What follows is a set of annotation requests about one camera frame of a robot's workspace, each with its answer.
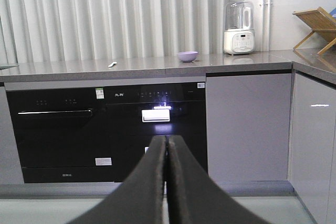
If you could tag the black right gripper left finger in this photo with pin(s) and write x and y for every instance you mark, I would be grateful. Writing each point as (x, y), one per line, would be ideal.
(139, 199)

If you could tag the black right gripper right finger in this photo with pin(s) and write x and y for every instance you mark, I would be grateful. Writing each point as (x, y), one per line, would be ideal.
(193, 197)

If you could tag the purple plastic bowl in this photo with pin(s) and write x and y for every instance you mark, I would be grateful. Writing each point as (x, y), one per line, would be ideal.
(187, 56)

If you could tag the black disinfection cabinet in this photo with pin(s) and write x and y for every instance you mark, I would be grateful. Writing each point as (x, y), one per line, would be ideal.
(137, 113)

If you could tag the black built-in dishwasher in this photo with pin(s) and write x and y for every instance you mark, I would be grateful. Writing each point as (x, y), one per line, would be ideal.
(60, 135)

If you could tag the grey corner cabinet door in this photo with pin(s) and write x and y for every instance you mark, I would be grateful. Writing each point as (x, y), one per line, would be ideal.
(312, 142)

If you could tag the white soy milk maker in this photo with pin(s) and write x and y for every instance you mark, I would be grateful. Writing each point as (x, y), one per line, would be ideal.
(239, 33)

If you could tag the white pleated curtain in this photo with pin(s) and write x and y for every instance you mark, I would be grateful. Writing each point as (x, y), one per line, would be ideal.
(66, 30)

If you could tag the wooden folding rack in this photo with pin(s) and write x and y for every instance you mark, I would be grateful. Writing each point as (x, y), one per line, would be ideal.
(321, 23)

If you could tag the white wall pipe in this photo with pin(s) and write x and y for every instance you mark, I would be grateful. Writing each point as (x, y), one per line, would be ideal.
(265, 23)

